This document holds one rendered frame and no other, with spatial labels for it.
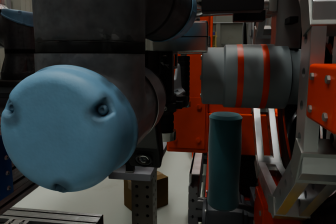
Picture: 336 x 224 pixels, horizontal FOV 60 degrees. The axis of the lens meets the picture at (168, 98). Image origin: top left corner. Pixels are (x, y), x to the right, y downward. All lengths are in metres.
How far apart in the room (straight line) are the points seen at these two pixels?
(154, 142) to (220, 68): 0.28
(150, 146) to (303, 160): 0.21
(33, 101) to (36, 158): 0.03
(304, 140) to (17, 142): 0.35
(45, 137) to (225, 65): 0.48
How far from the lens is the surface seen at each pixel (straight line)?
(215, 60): 0.61
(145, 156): 0.39
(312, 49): 0.42
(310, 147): 0.43
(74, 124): 0.16
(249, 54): 0.62
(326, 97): 0.35
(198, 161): 1.45
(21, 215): 1.46
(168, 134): 0.50
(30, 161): 0.18
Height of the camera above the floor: 0.89
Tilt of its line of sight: 8 degrees down
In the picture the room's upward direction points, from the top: straight up
